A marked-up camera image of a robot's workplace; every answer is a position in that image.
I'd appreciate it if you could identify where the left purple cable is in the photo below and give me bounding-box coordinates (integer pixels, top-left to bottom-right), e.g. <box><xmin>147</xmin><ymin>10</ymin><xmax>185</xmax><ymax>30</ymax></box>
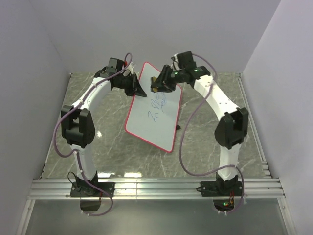
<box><xmin>52</xmin><ymin>52</ymin><xmax>134</xmax><ymax>216</ymax></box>

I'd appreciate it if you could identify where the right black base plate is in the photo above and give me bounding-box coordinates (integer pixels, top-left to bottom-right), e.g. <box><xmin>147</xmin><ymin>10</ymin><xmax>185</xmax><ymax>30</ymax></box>
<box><xmin>196</xmin><ymin>181</ymin><xmax>244</xmax><ymax>197</ymax></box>

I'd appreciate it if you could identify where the yellow eraser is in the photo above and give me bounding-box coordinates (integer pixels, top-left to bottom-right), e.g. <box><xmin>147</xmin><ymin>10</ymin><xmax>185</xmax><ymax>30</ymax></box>
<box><xmin>151</xmin><ymin>77</ymin><xmax>158</xmax><ymax>93</ymax></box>

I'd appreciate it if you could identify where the aluminium mounting rail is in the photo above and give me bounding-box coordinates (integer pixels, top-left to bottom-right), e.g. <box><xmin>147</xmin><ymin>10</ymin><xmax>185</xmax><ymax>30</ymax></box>
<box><xmin>27</xmin><ymin>178</ymin><xmax>285</xmax><ymax>200</ymax></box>

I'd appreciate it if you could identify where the red framed whiteboard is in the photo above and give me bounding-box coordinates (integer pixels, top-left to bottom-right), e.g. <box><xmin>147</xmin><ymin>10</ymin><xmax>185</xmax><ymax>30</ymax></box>
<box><xmin>125</xmin><ymin>62</ymin><xmax>182</xmax><ymax>153</ymax></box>

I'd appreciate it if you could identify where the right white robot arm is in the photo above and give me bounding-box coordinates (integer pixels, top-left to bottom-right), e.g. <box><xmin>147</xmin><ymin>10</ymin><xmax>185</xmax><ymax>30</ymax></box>
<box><xmin>151</xmin><ymin>65</ymin><xmax>249</xmax><ymax>196</ymax></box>

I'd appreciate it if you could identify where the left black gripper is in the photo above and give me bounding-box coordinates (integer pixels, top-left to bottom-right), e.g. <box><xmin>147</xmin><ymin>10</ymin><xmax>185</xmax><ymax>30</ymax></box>
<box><xmin>116</xmin><ymin>74</ymin><xmax>147</xmax><ymax>99</ymax></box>

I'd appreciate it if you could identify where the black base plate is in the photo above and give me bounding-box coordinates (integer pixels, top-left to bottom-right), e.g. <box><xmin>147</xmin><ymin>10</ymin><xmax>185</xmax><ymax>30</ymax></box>
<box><xmin>196</xmin><ymin>181</ymin><xmax>244</xmax><ymax>197</ymax></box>
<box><xmin>70</xmin><ymin>181</ymin><xmax>115</xmax><ymax>198</ymax></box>

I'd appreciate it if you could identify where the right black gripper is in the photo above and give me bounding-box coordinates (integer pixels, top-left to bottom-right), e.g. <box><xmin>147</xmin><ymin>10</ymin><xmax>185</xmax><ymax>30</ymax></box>
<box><xmin>151</xmin><ymin>65</ymin><xmax>185</xmax><ymax>94</ymax></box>

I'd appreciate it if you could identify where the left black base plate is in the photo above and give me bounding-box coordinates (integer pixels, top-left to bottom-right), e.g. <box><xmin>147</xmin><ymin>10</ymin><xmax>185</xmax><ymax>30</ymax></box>
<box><xmin>70</xmin><ymin>181</ymin><xmax>115</xmax><ymax>198</ymax></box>

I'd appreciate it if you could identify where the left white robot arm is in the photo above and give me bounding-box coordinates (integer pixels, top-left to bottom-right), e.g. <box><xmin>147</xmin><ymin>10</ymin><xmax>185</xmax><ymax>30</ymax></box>
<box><xmin>61</xmin><ymin>68</ymin><xmax>147</xmax><ymax>197</ymax></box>

